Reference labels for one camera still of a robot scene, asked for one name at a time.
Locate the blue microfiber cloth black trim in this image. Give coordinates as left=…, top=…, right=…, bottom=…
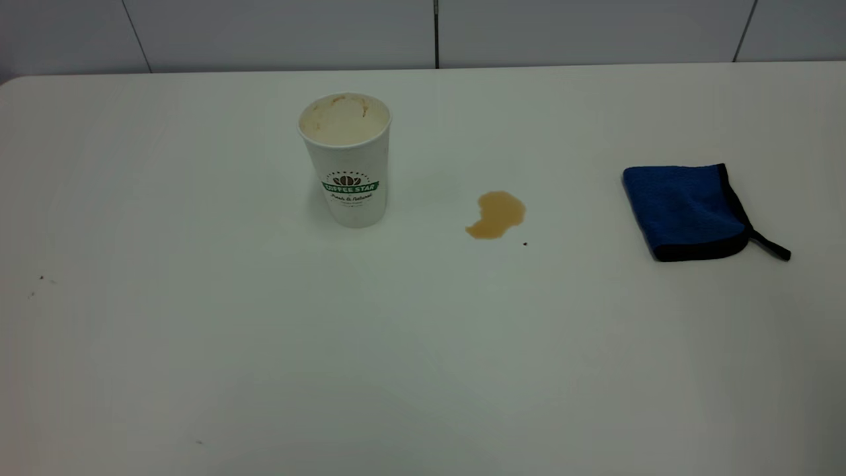
left=622, top=163, right=792, bottom=262

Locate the white paper coffee cup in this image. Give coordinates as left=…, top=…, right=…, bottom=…
left=297, top=92, right=393, bottom=229

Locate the brown coffee spill puddle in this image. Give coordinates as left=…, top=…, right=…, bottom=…
left=465, top=190, right=527, bottom=240

